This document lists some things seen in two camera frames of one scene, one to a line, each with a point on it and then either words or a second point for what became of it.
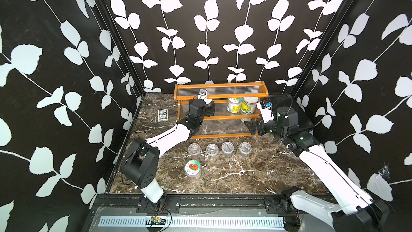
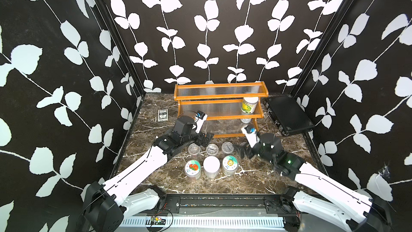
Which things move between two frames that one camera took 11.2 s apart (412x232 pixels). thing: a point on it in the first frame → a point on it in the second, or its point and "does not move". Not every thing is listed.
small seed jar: x=212 y=150 does not move
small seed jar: x=227 y=148 does not move
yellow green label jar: x=234 y=104 → x=229 y=165
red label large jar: x=192 y=169 does not move
